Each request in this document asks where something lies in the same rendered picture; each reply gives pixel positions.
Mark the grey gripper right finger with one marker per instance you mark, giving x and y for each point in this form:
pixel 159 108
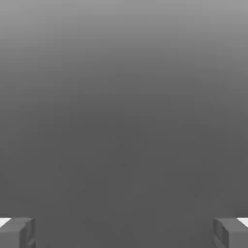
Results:
pixel 232 234

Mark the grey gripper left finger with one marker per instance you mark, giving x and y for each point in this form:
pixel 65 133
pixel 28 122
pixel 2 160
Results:
pixel 15 233

